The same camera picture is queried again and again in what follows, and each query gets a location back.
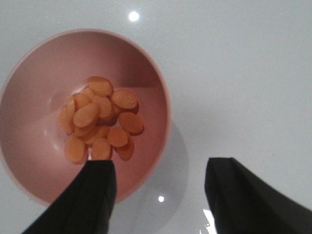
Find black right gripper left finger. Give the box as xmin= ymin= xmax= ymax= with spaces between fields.
xmin=24 ymin=160 xmax=117 ymax=234

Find orange ham slices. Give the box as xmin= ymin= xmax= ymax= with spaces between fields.
xmin=58 ymin=76 xmax=144 ymax=163

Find pink bowl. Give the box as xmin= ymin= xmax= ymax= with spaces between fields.
xmin=0 ymin=29 xmax=171 ymax=205

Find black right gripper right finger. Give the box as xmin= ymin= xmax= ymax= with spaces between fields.
xmin=204 ymin=157 xmax=312 ymax=234

